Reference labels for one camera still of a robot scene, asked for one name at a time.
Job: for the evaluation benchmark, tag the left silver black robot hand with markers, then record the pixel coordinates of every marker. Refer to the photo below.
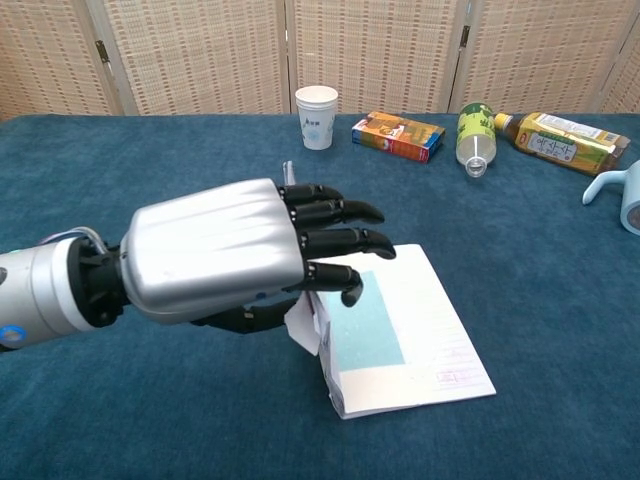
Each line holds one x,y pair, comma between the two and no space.
210,250

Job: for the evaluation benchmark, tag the light blue plastic mug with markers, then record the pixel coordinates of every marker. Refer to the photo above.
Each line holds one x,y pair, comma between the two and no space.
632,195

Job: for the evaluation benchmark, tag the light blue tasselled bookmark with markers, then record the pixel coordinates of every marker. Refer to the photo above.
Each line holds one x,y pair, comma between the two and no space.
365,330

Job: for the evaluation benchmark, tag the black screen hinge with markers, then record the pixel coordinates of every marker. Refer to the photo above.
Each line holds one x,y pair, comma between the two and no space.
465,36
103,51

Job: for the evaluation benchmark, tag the yellow-label tea bottle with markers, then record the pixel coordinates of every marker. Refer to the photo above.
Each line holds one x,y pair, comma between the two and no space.
560,142

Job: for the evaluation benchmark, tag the orange cardboard snack box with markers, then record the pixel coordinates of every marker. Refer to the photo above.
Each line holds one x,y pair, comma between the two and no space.
395,135

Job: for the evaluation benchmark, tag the clear green-label plastic bottle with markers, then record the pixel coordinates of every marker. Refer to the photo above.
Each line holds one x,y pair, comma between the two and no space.
475,130

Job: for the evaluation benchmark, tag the dark blue table cloth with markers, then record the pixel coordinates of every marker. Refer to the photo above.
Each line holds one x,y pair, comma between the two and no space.
525,300

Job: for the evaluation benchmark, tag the white paper cup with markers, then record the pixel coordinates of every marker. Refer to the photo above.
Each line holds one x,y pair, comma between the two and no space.
316,125

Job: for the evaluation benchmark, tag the woven bamboo folding screen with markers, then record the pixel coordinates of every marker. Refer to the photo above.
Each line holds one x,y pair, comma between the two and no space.
200,50

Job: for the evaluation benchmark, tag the white lined notebook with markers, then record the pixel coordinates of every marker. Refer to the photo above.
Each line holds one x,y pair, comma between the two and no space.
440,325

